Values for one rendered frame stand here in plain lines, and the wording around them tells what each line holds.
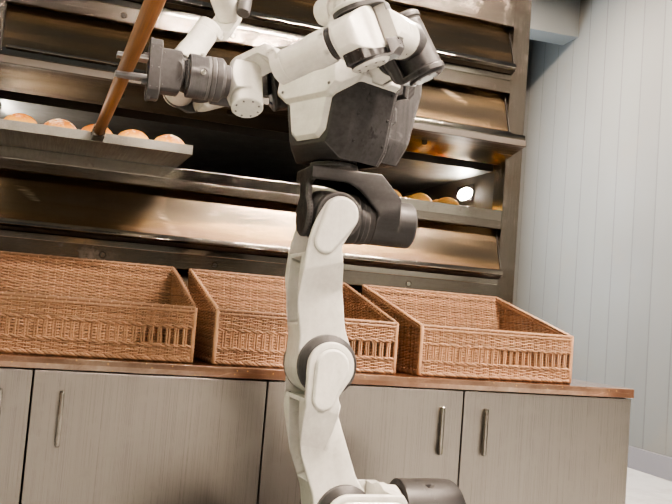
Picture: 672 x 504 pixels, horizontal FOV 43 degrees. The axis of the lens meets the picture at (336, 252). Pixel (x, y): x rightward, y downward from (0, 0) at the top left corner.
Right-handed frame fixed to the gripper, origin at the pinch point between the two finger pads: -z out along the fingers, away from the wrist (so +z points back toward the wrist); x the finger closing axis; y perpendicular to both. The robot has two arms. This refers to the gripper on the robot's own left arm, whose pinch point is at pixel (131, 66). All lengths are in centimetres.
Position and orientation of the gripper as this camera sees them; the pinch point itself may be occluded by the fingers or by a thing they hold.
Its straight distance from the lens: 175.8
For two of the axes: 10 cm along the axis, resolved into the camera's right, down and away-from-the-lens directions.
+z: 9.4, 0.9, 3.2
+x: -0.7, 9.9, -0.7
